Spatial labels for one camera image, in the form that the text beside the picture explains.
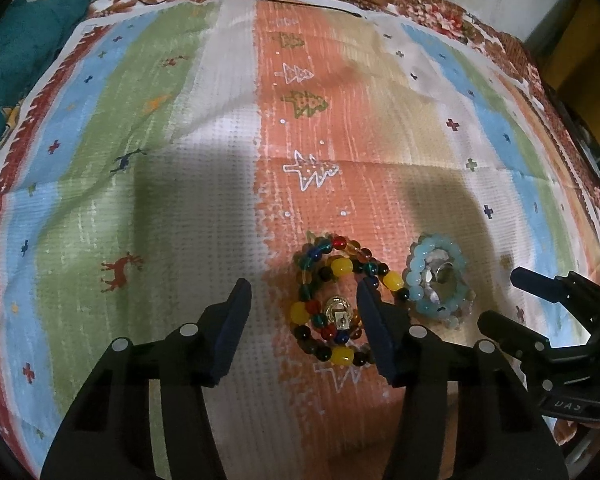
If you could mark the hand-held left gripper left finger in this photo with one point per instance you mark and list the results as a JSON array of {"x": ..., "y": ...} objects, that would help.
[{"x": 230, "y": 332}]

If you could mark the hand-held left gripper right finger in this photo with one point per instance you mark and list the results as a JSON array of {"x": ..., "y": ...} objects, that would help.
[{"x": 377, "y": 337}]

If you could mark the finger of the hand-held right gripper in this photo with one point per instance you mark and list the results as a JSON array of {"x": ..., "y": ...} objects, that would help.
[
  {"x": 510, "y": 332},
  {"x": 540, "y": 282}
]

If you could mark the striped printed mat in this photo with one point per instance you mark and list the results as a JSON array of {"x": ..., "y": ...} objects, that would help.
[{"x": 190, "y": 185}]

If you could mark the yellow furniture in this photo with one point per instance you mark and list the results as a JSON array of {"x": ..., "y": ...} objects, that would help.
[{"x": 597, "y": 60}]

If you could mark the striped patterned blanket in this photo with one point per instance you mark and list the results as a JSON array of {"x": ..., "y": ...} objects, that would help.
[{"x": 430, "y": 7}]

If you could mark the teal cloth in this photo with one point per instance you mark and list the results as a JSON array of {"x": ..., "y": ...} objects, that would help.
[{"x": 25, "y": 55}]

